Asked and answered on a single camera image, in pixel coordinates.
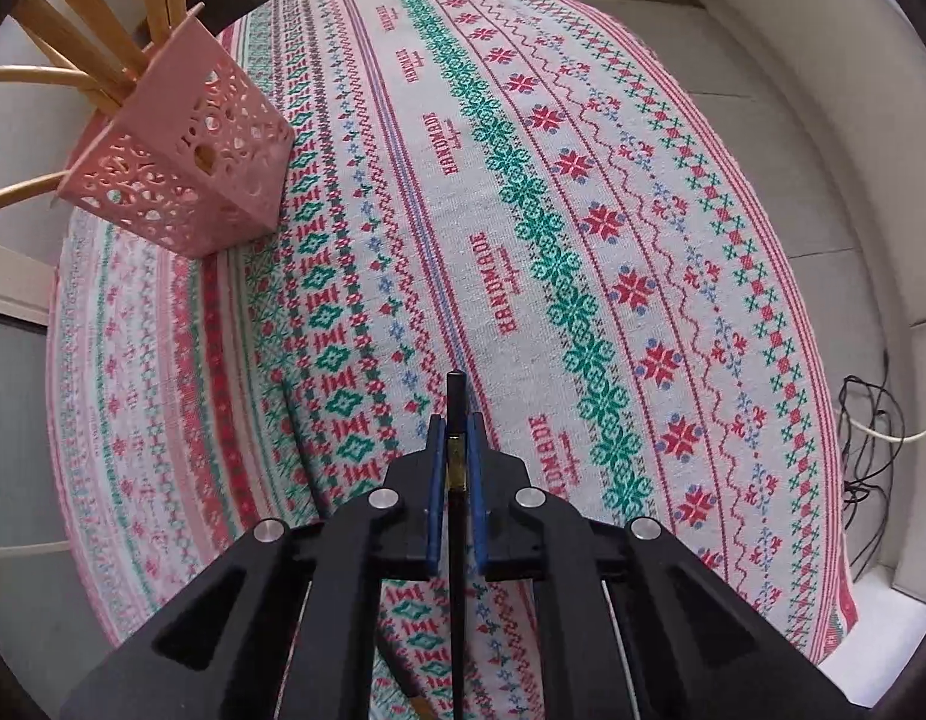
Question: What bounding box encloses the black chopstick gold band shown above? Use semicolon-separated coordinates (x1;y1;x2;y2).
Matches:
445;371;468;720

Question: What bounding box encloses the patterned woven tablecloth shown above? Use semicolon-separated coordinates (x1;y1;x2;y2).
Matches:
48;0;855;718

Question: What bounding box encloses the pink perforated utensil holder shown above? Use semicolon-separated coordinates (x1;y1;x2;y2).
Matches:
58;8;294;259

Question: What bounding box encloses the white cable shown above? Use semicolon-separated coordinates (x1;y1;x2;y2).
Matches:
843;414;926;446

